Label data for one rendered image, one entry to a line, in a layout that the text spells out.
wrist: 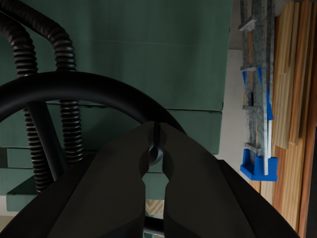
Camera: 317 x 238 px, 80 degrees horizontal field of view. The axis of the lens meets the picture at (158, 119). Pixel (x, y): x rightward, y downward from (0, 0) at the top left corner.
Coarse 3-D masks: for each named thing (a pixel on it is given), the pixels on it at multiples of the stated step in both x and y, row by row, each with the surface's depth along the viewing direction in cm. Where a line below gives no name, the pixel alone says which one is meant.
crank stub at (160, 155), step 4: (156, 140) 13; (156, 144) 13; (152, 148) 13; (156, 148) 13; (152, 152) 13; (156, 152) 13; (160, 152) 13; (152, 156) 13; (156, 156) 13; (160, 156) 13; (152, 160) 13; (156, 160) 13; (152, 164) 14
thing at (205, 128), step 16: (16, 112) 36; (80, 112) 37; (96, 112) 37; (112, 112) 37; (176, 112) 37; (192, 112) 37; (208, 112) 37; (0, 128) 36; (16, 128) 37; (96, 128) 37; (112, 128) 37; (128, 128) 37; (192, 128) 38; (208, 128) 38; (0, 144) 37; (16, 144) 37; (96, 144) 38; (208, 144) 38
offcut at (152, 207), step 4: (148, 200) 41; (152, 200) 40; (156, 200) 41; (160, 200) 41; (148, 204) 41; (152, 204) 41; (156, 204) 41; (160, 204) 41; (148, 208) 41; (152, 208) 41; (156, 208) 41; (160, 208) 42; (148, 212) 41; (152, 212) 41; (156, 212) 41
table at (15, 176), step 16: (0, 160) 41; (0, 176) 38; (16, 176) 38; (32, 176) 34; (144, 176) 39; (160, 176) 39; (0, 192) 38; (16, 192) 29; (32, 192) 29; (160, 192) 39; (16, 208) 29
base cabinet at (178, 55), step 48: (48, 0) 34; (96, 0) 34; (144, 0) 34; (192, 0) 35; (0, 48) 35; (48, 48) 35; (96, 48) 35; (144, 48) 36; (192, 48) 36; (192, 96) 37
